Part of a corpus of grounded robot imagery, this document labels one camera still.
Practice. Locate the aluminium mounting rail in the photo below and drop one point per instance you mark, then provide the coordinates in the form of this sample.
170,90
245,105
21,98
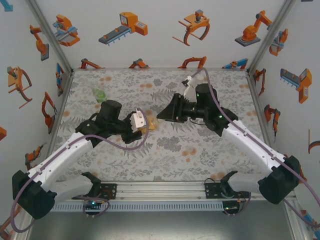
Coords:
160,191

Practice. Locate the aluminium side rail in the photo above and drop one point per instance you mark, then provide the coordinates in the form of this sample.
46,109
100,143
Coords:
257,105
63,100

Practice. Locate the green plastic bottle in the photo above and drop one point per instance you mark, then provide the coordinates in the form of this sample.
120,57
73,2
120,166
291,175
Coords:
98,94

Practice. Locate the aluminium frame post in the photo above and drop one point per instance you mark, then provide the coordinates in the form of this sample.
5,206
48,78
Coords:
271,35
50,35

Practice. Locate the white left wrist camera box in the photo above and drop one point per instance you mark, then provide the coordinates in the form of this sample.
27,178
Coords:
138,120

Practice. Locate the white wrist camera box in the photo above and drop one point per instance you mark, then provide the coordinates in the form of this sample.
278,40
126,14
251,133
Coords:
190,87
138,120

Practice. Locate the small controller board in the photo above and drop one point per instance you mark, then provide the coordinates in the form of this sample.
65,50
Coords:
91,203
230,207

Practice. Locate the floral tablecloth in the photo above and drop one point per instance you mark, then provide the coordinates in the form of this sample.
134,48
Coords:
175,165

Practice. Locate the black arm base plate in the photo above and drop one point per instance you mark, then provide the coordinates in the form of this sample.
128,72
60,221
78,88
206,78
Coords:
111,191
212,191

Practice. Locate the yellow tea bottle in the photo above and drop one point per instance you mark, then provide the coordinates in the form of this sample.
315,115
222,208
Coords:
153,123

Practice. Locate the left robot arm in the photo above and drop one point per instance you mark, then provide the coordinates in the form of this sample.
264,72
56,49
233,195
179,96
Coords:
62,155

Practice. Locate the translucent bottle cap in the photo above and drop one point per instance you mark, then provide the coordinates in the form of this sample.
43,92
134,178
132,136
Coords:
192,150

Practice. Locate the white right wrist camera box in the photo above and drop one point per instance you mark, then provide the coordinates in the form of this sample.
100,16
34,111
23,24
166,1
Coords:
190,87

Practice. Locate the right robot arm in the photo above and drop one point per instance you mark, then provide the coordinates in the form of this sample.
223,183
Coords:
250,142

